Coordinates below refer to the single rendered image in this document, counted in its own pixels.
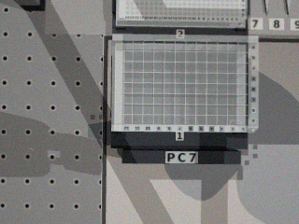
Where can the grey flat base plate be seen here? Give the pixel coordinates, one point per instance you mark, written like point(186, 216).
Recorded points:
point(51, 89)

